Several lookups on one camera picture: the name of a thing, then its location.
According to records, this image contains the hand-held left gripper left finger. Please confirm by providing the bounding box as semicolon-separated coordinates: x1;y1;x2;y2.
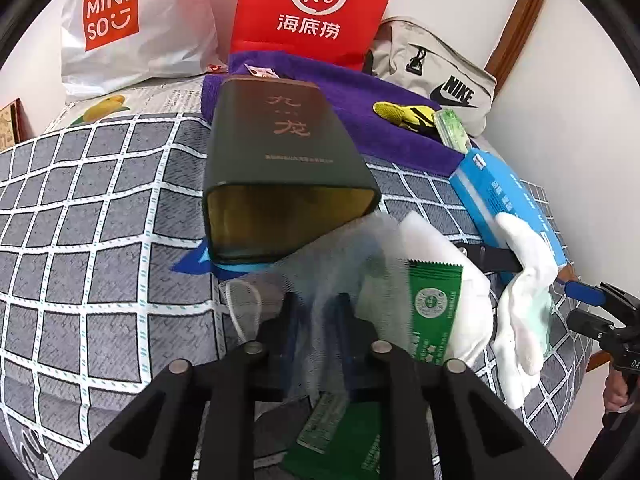
60;290;301;480

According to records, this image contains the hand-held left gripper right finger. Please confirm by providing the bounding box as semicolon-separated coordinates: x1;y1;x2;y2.
335;292;571;480

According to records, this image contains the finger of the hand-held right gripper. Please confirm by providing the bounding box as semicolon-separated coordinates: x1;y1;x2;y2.
566;308;617;342
564;281;621;307

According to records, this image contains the white foam sponge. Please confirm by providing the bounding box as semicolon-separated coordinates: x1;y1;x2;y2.
397;210;493;368

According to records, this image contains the blue tissue pack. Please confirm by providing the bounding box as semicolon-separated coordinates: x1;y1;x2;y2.
448;149;573;268

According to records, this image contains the pale green wet wipes pack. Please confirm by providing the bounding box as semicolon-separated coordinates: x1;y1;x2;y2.
434;110;473;153

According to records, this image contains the yellow black mesh pouch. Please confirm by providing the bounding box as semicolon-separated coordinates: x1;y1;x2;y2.
372;101;443;131

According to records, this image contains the person's right hand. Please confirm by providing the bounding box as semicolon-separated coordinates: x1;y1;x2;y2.
602;374;632;413

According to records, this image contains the dark rectangular tea tin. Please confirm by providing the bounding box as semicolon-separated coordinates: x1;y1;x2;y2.
201;75;381;266

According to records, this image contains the purple towel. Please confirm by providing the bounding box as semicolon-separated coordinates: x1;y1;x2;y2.
201;50;468;178

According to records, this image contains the beige waist bag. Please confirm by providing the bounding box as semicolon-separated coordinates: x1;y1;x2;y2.
362;16;498;137

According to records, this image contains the lemon print bed sheet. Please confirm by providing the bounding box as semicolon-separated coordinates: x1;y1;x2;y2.
42;77;506;153

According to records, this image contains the red paper carrier bag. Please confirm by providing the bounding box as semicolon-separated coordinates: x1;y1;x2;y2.
229;0;405;68

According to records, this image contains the white plastic shopping bag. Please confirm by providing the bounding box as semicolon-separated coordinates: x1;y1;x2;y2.
60;0;218;97

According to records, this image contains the brown wooden door frame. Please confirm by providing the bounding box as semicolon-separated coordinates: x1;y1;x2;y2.
485;0;553;98

